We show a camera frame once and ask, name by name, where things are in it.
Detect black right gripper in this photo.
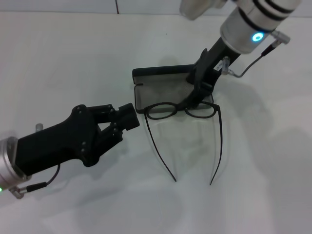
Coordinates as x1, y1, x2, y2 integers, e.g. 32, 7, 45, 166
179, 36, 242, 108

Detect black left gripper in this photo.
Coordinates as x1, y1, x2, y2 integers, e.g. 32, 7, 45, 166
19, 103, 141, 176

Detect black glasses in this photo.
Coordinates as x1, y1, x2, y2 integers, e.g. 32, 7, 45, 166
143, 102, 222, 186

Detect black glasses case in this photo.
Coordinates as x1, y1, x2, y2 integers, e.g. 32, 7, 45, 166
132, 63, 215, 115

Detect right gripper silver connector plug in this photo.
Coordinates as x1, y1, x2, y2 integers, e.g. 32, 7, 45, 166
220, 56, 232, 75

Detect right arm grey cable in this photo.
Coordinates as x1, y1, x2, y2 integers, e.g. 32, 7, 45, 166
229, 30, 292, 78

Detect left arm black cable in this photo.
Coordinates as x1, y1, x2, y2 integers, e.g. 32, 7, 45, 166
9, 164, 61, 199

